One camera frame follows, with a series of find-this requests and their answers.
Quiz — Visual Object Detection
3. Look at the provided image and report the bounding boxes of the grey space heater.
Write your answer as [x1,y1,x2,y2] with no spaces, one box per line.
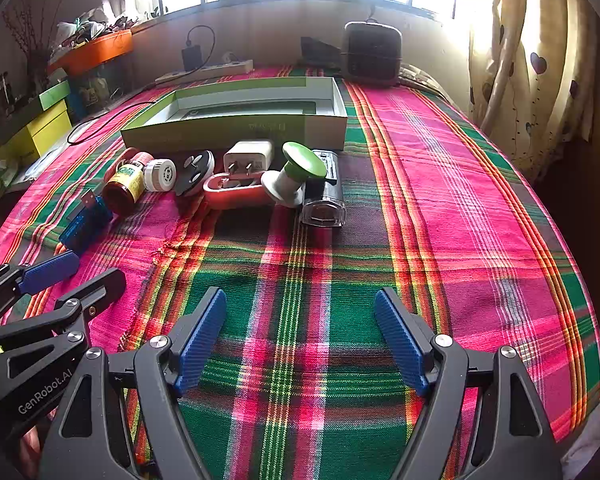
[342,20,402,86]

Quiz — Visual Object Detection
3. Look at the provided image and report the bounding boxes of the white papers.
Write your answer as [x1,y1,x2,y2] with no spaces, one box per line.
[10,140,71,186]

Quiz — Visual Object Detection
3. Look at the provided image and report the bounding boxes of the light green box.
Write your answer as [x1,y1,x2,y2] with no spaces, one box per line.
[7,80,72,126]

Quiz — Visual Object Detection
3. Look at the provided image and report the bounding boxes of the white bent pipe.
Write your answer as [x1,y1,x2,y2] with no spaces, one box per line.
[480,0,531,131]

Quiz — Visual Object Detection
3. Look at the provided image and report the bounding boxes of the large green cardboard box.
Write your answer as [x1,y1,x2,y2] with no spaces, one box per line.
[120,77,348,157]

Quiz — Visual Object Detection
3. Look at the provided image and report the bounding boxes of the white power strip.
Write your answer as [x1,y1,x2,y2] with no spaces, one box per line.
[155,59,255,86]

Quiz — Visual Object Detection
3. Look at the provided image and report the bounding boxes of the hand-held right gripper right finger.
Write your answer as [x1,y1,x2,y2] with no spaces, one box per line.
[374,287,563,480]

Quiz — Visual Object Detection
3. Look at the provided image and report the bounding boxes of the orange tray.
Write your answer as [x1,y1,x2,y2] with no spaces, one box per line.
[47,29,133,77]

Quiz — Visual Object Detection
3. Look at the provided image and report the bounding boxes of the cream floral curtain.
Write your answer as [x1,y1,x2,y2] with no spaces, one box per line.
[467,0,600,181]

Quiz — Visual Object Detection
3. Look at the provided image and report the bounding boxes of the yellow storage box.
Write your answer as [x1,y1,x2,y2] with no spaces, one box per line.
[0,107,73,161]

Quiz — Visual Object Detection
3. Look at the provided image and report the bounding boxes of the pink green plaid blanket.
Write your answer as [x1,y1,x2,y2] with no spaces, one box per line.
[0,65,600,480]

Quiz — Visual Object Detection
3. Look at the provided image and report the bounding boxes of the white power adapter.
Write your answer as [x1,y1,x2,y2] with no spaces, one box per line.
[223,140,274,181]

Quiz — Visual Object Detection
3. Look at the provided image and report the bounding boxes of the blue USB tester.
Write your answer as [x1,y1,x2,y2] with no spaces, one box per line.
[58,188,114,254]

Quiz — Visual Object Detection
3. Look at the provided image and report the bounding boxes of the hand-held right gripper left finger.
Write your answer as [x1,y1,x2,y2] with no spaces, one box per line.
[39,287,228,480]

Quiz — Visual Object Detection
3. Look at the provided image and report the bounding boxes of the white round container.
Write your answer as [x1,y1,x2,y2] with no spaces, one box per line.
[142,158,177,193]

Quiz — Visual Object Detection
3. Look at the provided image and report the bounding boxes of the striped cushion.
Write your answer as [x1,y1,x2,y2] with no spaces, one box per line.
[397,62,453,103]

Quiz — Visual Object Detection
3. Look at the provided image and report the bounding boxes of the green white knob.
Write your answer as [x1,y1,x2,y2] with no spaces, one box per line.
[261,141,328,208]

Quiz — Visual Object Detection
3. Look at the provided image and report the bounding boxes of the pile of small clutter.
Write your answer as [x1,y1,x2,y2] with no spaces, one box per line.
[55,7,131,43]

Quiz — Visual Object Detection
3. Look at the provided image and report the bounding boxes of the pink plastic clip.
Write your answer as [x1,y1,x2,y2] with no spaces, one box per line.
[202,172,273,210]

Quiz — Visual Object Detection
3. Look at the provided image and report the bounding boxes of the person's left hand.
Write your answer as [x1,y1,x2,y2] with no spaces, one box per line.
[20,425,48,468]

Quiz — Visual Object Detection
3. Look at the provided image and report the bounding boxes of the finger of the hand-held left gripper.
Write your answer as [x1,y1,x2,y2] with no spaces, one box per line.
[0,251,81,328]
[0,267,127,386]

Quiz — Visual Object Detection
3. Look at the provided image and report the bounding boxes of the black light clear lens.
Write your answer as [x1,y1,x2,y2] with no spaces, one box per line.
[300,149,346,229]

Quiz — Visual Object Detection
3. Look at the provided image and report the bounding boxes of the black charger cable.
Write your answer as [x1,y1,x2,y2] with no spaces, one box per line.
[185,25,217,71]

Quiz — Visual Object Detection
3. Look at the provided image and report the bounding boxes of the dried twig bouquet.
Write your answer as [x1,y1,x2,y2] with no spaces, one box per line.
[0,0,56,76]

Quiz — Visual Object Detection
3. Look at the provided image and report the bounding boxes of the white cloth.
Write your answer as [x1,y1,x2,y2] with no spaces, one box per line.
[560,395,600,466]

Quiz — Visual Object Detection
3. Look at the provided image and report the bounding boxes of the black white round remote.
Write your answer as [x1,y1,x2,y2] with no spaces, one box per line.
[172,150,216,197]

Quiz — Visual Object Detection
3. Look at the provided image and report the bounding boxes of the brown medicine bottle red cap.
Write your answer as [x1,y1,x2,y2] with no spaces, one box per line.
[101,146,155,217]

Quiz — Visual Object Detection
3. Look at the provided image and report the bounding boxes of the teal storage bin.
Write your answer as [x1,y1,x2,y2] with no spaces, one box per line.
[67,67,131,116]

